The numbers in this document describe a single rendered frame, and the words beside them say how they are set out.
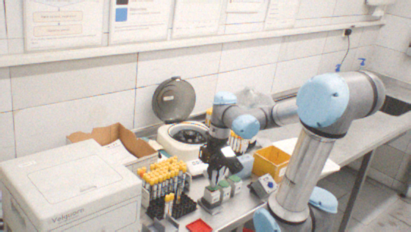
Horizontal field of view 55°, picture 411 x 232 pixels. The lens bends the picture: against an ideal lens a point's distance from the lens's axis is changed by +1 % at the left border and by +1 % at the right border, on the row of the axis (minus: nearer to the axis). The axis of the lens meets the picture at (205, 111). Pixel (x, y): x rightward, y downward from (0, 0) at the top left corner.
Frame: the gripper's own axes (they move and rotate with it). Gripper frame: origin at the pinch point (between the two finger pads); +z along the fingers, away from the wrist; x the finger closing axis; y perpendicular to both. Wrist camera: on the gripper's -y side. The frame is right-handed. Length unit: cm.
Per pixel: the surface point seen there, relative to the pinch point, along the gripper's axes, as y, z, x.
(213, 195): -1.5, 3.0, 1.3
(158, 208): 7.5, 7.7, 19.1
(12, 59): 52, -36, 51
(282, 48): 62, -24, -108
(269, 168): 0.2, 2.9, -31.9
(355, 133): 7, 10, -117
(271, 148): 9.9, 1.7, -43.8
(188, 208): 2.1, 7.9, 9.7
